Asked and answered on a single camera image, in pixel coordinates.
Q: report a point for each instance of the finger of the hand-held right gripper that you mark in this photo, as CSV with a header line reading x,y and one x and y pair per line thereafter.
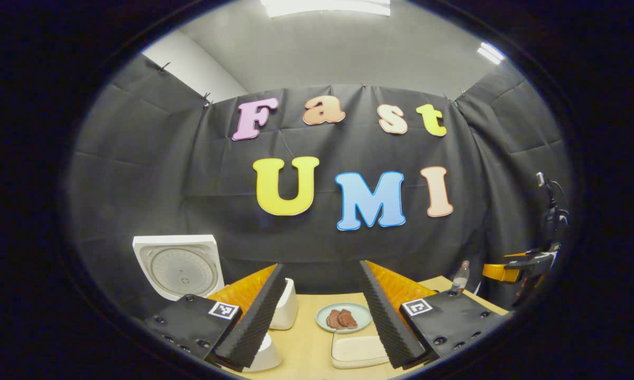
x,y
499,272
518,256

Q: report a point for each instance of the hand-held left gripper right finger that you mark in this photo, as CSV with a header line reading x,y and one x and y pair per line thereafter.
x,y
385,327

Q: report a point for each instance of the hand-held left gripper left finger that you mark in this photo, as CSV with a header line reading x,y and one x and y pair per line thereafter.
x,y
253,327

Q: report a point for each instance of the white rice cooker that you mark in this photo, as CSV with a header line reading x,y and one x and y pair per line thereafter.
x,y
179,269

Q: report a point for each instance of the light green plate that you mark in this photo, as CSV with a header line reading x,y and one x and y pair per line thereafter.
x,y
361,311

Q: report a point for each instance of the white toaster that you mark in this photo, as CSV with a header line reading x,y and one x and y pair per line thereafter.
x,y
286,306

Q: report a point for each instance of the clear plastic bottle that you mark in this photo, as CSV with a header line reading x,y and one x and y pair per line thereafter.
x,y
460,279

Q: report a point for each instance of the brown meat slices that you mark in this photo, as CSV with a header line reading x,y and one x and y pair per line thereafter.
x,y
341,319

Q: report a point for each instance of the clear plastic tray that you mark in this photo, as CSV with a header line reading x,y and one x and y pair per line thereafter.
x,y
338,364

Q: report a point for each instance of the small ceiling light panel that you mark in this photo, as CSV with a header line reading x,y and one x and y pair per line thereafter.
x,y
491,53

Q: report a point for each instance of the black backdrop cloth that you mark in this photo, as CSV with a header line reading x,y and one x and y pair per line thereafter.
x,y
137,184

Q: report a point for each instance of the large ceiling light panel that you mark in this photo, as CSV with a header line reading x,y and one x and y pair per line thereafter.
x,y
322,6

